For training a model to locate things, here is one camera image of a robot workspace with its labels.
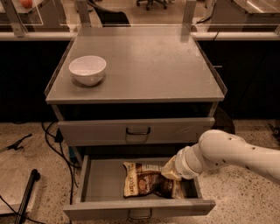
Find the black clamp tool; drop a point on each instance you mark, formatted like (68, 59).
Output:
(15, 146)

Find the black rod on floor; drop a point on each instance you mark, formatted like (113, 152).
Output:
(34, 176)

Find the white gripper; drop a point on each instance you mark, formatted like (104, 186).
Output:
(183, 165)

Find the open middle drawer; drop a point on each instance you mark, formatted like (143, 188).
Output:
(100, 196)

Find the white floor sheet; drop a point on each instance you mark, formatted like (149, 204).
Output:
(13, 182)

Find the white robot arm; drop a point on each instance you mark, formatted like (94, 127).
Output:
(216, 149)

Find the black office chair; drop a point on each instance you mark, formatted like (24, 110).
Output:
(151, 2)

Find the white ceramic bowl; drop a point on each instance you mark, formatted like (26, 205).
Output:
(88, 70)

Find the black backpack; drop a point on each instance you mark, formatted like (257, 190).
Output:
(223, 121)

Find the dark chair behind glass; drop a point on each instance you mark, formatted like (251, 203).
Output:
(109, 18)

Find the closed top drawer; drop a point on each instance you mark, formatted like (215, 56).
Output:
(138, 131)

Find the brown chip bag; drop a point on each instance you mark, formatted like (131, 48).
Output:
(146, 179)

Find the orange ball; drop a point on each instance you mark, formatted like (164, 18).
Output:
(26, 3)

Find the grey metal drawer cabinet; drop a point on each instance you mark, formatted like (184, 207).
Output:
(152, 72)

